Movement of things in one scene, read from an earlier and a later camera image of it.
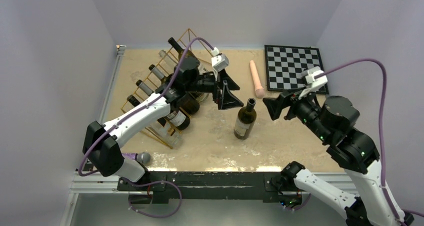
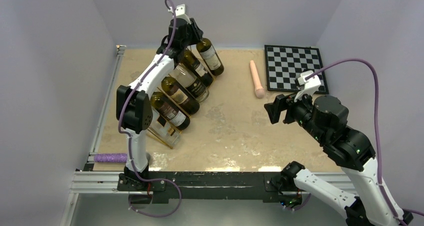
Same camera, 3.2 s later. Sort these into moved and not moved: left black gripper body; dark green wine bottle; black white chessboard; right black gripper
Moved: left black gripper body
Not moved: dark green wine bottle; black white chessboard; right black gripper
